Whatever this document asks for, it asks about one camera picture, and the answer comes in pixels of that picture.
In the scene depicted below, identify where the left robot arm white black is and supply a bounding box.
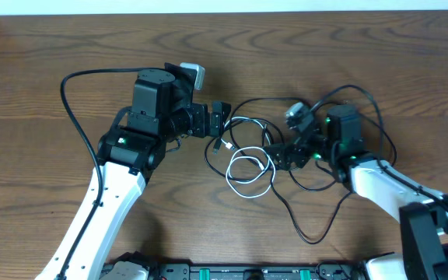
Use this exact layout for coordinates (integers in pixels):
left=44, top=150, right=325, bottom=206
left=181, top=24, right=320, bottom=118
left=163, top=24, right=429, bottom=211
left=37, top=63, right=231, bottom=279

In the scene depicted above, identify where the white USB cable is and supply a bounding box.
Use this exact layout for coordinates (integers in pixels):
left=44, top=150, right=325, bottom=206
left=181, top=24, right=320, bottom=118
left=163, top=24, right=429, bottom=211
left=220, top=116, right=278, bottom=199

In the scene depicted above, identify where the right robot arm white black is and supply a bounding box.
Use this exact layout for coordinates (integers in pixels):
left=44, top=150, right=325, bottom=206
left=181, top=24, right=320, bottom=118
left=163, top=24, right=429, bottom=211
left=265, top=103, right=448, bottom=279

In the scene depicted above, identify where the thin black cable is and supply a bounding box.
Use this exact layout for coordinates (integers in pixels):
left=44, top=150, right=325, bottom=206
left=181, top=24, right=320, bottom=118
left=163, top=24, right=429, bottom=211
left=262, top=124, right=353, bottom=246

